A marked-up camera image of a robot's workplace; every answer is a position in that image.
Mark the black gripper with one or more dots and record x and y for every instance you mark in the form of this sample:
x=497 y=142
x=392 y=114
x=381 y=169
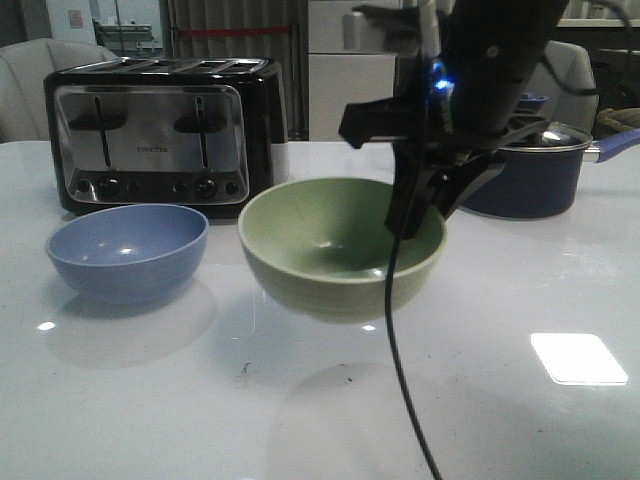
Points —
x=463 y=132

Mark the green bowl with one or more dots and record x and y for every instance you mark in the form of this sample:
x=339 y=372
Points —
x=320 y=247

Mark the blue bowl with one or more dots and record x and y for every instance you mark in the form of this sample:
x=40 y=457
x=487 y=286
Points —
x=129 y=254

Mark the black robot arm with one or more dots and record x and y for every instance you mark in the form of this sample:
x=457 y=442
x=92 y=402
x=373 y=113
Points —
x=480 y=47

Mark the glass pot lid blue knob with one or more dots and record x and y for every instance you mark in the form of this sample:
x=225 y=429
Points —
x=558 y=137

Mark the white refrigerator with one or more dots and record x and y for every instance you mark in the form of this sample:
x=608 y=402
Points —
x=337 y=77

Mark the beige chair right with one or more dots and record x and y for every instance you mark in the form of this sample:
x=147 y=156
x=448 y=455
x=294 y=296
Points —
x=571 y=63

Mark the beige chair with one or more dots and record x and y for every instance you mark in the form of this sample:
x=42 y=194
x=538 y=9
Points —
x=24 y=66
x=571 y=63

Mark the brown cushion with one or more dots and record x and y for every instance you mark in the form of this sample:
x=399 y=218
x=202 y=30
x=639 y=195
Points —
x=610 y=121

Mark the black silver four-slot toaster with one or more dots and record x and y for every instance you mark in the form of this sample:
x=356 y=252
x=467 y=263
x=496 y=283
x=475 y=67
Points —
x=209 y=134

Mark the beige chair left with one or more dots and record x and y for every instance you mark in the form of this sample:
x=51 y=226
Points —
x=24 y=66

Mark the blue saucepan with handle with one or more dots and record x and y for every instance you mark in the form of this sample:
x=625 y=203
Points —
x=542 y=184

